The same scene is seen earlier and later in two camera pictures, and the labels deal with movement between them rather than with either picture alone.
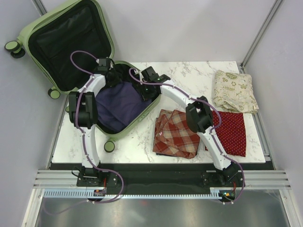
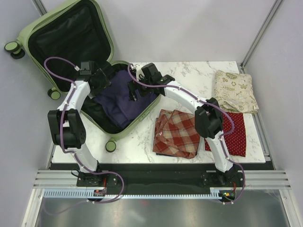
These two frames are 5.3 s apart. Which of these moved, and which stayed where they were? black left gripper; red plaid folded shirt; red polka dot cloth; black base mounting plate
Moved: black left gripper
Stayed: red plaid folded shirt; black base mounting plate; red polka dot cloth
